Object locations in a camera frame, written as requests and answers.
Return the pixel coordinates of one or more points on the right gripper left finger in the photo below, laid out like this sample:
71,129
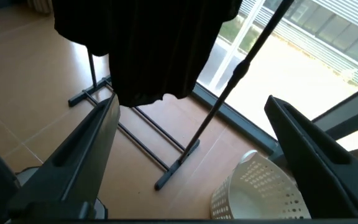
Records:
51,193

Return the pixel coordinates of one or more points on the window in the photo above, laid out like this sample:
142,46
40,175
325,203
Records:
291,77

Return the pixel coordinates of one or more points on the white laundry basket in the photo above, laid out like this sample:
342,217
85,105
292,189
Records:
259,193

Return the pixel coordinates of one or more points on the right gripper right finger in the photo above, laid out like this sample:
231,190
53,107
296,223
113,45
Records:
331,193

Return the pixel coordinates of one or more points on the black clothes rack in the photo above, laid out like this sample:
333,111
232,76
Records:
172,169

